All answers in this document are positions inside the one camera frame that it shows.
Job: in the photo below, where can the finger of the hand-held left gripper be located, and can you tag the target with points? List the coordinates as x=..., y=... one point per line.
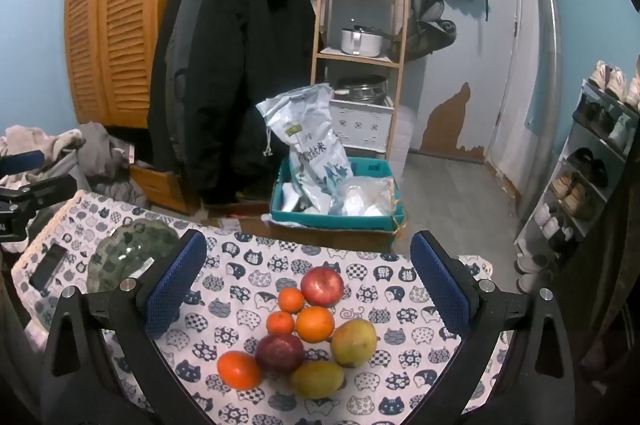
x=45, y=192
x=20, y=162

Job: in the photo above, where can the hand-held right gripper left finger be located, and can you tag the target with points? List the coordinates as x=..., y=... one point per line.
x=175, y=285

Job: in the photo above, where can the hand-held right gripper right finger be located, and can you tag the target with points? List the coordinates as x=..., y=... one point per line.
x=442, y=285

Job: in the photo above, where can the green glass plate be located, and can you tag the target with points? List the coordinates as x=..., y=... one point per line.
x=125, y=250

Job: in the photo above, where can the orange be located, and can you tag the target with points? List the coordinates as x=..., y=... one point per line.
x=239, y=370
x=315, y=324

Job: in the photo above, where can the large yellow-green mango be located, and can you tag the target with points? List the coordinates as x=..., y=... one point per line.
x=353, y=343

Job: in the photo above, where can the small tangerine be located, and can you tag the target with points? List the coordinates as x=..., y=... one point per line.
x=291, y=300
x=280, y=324

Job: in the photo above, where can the bright red apple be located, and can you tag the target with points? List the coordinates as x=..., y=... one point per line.
x=322, y=286

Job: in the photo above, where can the dark red apple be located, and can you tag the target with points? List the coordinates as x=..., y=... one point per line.
x=279, y=352

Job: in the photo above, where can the yellow pear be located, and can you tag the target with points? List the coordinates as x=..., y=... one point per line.
x=317, y=379

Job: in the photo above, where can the beige garment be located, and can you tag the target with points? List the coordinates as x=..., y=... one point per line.
x=30, y=140

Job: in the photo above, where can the black phone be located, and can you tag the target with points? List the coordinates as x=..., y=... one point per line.
x=47, y=267

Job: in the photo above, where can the grey clothes pile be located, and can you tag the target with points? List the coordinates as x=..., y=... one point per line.
x=100, y=155

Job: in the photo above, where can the cat print tablecloth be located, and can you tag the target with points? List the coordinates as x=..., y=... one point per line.
x=240, y=265

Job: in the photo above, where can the wooden drawer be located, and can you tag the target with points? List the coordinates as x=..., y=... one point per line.
x=160, y=187

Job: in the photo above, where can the brown cardboard box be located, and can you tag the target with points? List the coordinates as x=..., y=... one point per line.
x=350, y=237

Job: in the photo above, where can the clear plastic bag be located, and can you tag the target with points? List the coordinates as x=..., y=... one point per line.
x=365, y=200

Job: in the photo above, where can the teal box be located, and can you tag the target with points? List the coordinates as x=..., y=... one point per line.
x=330, y=221

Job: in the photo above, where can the rows of shoes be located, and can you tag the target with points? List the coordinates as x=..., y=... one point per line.
x=580, y=195

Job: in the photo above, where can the dark hanging cloth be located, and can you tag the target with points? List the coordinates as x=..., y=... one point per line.
x=615, y=280

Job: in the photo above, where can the white patterned basket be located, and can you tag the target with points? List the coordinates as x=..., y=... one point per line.
x=360, y=125

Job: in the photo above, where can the wooden louvred wardrobe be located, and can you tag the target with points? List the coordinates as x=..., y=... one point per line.
x=125, y=5

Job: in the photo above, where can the white rice bag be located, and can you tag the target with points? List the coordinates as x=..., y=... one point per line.
x=310, y=145

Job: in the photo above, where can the steel pot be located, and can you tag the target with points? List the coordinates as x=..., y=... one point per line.
x=362, y=90

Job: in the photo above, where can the grey shoe rack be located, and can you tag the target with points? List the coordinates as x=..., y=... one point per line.
x=600, y=140

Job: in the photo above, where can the grey hanging jacket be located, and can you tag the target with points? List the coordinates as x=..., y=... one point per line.
x=186, y=20

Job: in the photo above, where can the black hanging coat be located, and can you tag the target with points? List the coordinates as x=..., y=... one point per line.
x=235, y=55

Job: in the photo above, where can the wooden shelf rack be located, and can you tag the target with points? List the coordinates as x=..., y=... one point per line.
x=360, y=57

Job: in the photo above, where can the white pot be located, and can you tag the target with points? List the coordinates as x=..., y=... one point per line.
x=360, y=41

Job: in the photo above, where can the white door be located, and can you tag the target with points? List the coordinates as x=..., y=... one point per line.
x=480, y=30

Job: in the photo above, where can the silver pipe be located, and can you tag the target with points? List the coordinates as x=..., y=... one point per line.
x=545, y=30

